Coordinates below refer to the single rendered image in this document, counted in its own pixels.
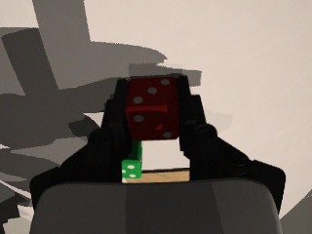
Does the tan mat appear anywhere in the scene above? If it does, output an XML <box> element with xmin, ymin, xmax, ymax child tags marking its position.
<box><xmin>126</xmin><ymin>168</ymin><xmax>189</xmax><ymax>182</ymax></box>

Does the green die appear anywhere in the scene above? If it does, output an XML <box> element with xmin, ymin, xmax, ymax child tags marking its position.
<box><xmin>122</xmin><ymin>140</ymin><xmax>142</xmax><ymax>178</ymax></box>

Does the red die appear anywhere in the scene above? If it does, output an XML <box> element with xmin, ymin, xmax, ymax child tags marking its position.
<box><xmin>125</xmin><ymin>77</ymin><xmax>179</xmax><ymax>141</ymax></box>

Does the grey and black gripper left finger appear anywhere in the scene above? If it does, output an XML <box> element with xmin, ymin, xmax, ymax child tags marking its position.
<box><xmin>29</xmin><ymin>79</ymin><xmax>133</xmax><ymax>211</ymax></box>

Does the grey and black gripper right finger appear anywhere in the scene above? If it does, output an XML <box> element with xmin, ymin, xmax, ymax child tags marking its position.
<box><xmin>176</xmin><ymin>76</ymin><xmax>286</xmax><ymax>214</ymax></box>

